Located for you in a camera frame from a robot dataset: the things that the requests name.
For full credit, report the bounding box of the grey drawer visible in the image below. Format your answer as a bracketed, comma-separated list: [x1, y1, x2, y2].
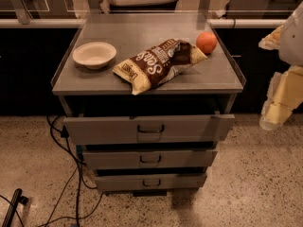
[95, 173, 207, 192]
[63, 114, 235, 145]
[83, 149, 217, 169]

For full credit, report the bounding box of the grey top drawer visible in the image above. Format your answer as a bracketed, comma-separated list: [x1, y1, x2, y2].
[63, 114, 235, 145]

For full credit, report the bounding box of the white paper bowl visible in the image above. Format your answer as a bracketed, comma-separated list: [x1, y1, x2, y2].
[72, 42, 116, 70]

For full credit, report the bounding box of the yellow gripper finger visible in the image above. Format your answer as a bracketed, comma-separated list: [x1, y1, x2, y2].
[259, 66, 303, 131]
[258, 26, 283, 50]

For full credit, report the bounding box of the grey middle drawer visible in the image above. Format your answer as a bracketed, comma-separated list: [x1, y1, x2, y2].
[83, 149, 217, 169]

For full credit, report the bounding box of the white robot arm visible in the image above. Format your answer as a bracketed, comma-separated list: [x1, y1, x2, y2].
[258, 3, 303, 131]

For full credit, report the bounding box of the black floor cable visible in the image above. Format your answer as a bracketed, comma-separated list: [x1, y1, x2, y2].
[37, 114, 104, 227]

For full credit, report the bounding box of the grey drawer cabinet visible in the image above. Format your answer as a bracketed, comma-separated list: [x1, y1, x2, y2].
[50, 12, 247, 197]

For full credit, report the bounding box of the black chair back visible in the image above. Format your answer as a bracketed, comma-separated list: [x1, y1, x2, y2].
[110, 0, 179, 13]

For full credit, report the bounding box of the black stand leg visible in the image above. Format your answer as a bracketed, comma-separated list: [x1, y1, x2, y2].
[2, 188, 28, 227]

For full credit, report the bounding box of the white counter rail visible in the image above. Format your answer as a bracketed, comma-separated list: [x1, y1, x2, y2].
[0, 19, 285, 28]

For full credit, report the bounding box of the orange fruit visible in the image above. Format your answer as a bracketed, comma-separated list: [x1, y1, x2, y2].
[196, 31, 217, 54]

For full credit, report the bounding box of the brown yellow chip bag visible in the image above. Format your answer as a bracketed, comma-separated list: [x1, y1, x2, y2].
[113, 39, 206, 96]

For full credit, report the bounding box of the grey bottom drawer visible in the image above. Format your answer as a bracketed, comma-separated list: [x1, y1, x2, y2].
[95, 173, 207, 192]

